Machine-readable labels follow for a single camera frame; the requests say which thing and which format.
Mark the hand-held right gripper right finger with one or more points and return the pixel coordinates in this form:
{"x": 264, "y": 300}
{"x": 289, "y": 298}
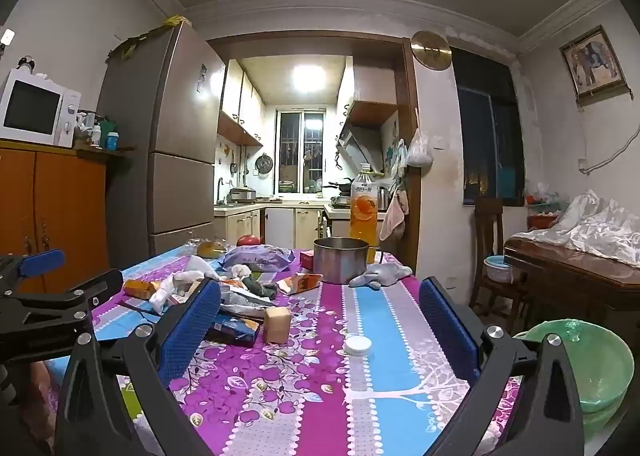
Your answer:
{"x": 447, "y": 331}

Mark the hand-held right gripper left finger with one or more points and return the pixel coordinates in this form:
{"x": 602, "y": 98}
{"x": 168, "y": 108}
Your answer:
{"x": 192, "y": 326}

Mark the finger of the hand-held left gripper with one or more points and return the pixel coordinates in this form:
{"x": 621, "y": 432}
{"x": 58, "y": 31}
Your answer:
{"x": 42, "y": 263}
{"x": 60, "y": 303}

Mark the orange white packet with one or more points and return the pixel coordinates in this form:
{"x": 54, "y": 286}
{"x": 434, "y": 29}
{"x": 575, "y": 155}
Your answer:
{"x": 305, "y": 282}
{"x": 140, "y": 289}

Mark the beige block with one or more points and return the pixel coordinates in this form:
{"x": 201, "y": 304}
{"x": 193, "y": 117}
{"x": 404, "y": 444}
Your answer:
{"x": 277, "y": 326}

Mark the green lined trash bin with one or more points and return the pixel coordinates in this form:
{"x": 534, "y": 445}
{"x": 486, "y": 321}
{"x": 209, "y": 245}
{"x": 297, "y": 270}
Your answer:
{"x": 595, "y": 371}

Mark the blue packet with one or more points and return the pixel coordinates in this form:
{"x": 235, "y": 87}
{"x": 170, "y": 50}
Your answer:
{"x": 235, "y": 331}

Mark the silver foil packet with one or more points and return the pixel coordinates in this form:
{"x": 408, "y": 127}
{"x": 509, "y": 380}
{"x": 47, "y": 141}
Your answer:
{"x": 240, "y": 306}

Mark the orange wooden cabinet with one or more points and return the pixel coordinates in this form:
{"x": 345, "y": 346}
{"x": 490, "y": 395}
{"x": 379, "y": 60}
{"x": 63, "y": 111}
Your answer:
{"x": 60, "y": 206}

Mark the purple floral tablecloth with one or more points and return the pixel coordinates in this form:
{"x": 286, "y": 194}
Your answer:
{"x": 380, "y": 326}

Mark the dark green wrapper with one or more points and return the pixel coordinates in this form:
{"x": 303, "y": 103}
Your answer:
{"x": 260, "y": 288}

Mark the yellow fruit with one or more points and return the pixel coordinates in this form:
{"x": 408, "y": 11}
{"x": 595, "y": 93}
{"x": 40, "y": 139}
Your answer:
{"x": 211, "y": 249}

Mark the light blue basin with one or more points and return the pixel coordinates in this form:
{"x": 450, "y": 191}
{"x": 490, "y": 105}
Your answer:
{"x": 497, "y": 268}

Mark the grey cloth glove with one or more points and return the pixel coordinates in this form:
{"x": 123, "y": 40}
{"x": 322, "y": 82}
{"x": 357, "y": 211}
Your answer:
{"x": 380, "y": 275}

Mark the white bottle cap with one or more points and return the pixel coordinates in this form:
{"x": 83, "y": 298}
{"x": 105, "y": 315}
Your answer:
{"x": 357, "y": 346}

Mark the purple plastic bag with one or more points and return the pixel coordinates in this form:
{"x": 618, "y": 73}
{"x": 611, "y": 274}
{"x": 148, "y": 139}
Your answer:
{"x": 260, "y": 258}

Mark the red apple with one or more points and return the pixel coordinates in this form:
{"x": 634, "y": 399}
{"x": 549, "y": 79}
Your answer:
{"x": 248, "y": 240}

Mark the dark wooden chair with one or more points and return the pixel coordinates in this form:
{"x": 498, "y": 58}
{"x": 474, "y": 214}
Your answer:
{"x": 487, "y": 221}

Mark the pink hanging towel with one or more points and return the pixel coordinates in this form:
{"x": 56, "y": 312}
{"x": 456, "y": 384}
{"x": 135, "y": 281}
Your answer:
{"x": 392, "y": 218}

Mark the steel pot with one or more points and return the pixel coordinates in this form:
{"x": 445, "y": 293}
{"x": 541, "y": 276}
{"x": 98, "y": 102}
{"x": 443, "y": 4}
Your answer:
{"x": 340, "y": 263}

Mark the dark wooden dining table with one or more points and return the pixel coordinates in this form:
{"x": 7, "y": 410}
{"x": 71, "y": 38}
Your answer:
{"x": 565, "y": 276}

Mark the small red box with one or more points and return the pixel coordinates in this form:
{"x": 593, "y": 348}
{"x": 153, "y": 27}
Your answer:
{"x": 306, "y": 260}

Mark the cream kitchen counter cabinets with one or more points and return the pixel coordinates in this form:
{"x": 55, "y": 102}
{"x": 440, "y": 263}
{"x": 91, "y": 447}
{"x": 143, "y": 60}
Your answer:
{"x": 280, "y": 226}

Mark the red plastic basin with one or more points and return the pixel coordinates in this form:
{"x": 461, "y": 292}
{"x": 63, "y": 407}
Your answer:
{"x": 542, "y": 221}

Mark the orange juice bottle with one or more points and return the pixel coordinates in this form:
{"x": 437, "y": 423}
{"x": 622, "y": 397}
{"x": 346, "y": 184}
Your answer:
{"x": 363, "y": 211}

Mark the steel kettle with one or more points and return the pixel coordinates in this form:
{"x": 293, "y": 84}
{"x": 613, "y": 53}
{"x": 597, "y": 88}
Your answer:
{"x": 382, "y": 198}

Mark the white microwave oven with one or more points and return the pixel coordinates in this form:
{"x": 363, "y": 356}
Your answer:
{"x": 30, "y": 108}

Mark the round hanging strainer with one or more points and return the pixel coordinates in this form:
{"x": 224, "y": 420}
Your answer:
{"x": 264, "y": 164}

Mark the hanging clear plastic bag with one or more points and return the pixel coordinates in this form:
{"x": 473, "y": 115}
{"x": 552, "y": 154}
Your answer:
{"x": 420, "y": 153}

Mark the black wok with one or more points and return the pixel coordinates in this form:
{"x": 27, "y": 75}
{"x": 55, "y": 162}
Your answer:
{"x": 337, "y": 187}

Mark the white plastic sheet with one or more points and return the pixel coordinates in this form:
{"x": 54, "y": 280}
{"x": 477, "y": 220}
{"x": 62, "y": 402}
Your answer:
{"x": 600, "y": 231}

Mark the grey refrigerator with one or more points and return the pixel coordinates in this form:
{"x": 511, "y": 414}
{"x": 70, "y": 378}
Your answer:
{"x": 175, "y": 135}

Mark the dark window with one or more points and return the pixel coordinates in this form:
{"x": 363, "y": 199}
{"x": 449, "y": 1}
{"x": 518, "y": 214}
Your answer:
{"x": 480, "y": 135}

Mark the steel range hood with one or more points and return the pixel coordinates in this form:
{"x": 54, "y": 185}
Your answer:
{"x": 360, "y": 145}

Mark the barred kitchen window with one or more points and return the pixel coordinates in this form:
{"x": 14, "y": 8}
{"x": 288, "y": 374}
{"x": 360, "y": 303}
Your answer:
{"x": 300, "y": 150}

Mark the yellow green plastic bag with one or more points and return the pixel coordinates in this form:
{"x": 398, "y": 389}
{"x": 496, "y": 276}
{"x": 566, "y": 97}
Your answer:
{"x": 127, "y": 46}

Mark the kitchen ceiling light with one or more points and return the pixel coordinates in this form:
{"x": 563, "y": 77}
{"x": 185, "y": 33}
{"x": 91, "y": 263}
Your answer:
{"x": 308, "y": 78}

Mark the framed elephant picture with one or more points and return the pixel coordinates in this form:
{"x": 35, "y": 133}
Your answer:
{"x": 592, "y": 60}

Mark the cream kitchen wall cabinets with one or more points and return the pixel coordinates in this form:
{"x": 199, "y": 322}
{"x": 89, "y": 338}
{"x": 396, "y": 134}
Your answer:
{"x": 240, "y": 105}

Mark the white wall device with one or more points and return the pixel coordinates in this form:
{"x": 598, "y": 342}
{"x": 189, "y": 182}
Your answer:
{"x": 6, "y": 38}

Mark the gold round wall plate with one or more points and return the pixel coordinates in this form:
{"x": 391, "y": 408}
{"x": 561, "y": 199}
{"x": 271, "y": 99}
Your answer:
{"x": 431, "y": 49}

